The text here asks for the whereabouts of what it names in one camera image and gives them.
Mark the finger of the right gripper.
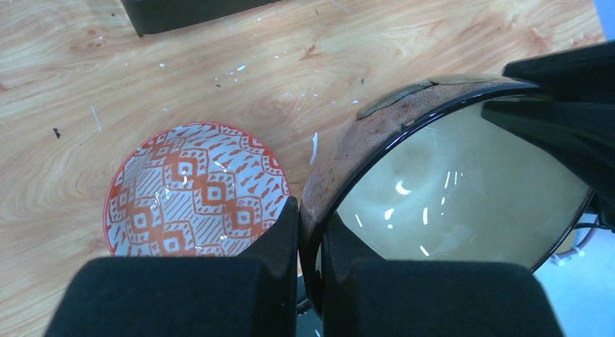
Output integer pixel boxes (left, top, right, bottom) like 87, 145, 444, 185
503, 41, 614, 104
482, 101, 614, 230

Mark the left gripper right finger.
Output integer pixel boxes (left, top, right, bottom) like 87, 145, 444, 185
322, 217, 562, 336

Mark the black wire dish rack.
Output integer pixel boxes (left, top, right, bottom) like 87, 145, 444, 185
120, 0, 283, 37

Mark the red patterned bowl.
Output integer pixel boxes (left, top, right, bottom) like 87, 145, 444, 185
103, 122, 290, 257

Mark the brown cream glazed bowl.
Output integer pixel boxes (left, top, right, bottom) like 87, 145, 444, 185
299, 74, 593, 314

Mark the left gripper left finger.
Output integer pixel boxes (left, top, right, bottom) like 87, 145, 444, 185
46, 196, 299, 336

